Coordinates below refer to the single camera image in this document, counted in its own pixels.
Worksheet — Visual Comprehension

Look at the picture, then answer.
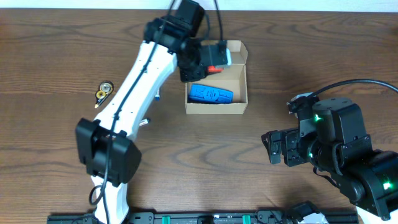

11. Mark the blue plastic staple remover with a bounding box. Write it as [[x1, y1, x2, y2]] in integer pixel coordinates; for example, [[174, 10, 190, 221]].
[[188, 84, 233, 104]]

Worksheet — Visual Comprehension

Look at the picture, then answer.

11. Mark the brown cardboard box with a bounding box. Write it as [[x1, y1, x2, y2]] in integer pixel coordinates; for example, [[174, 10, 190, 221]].
[[185, 40, 248, 114]]

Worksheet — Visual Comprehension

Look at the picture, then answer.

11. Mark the black whiteboard marker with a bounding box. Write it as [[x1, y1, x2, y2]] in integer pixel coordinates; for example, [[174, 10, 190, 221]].
[[139, 118, 150, 126]]

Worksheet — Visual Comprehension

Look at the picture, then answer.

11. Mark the correction tape dispenser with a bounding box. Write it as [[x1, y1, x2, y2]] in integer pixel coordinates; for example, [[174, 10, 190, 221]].
[[95, 81, 114, 108]]

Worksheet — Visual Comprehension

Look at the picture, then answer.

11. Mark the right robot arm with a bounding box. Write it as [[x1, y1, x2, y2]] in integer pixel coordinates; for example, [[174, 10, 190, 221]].
[[261, 96, 397, 221]]

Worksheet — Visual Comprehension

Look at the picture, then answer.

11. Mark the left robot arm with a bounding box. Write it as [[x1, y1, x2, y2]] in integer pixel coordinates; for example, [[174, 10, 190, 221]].
[[75, 1, 205, 223]]

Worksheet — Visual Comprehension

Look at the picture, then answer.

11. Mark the blue whiteboard marker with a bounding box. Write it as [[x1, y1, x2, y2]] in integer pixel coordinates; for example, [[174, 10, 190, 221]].
[[155, 89, 160, 101]]

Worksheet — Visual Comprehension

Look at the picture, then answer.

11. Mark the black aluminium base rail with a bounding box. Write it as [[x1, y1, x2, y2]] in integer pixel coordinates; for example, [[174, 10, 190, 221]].
[[47, 200, 360, 224]]

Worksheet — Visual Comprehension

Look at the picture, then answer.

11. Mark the black right camera cable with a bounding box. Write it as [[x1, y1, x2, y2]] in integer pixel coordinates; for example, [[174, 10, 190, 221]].
[[289, 78, 398, 110]]

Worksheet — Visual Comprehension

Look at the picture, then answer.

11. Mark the black camera cable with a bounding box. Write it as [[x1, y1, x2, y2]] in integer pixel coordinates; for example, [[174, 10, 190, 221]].
[[71, 0, 224, 224], [289, 78, 398, 110]]

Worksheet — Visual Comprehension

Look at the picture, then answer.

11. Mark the black left camera cable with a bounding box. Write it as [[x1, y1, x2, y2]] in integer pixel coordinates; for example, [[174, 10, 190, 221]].
[[71, 0, 224, 224]]

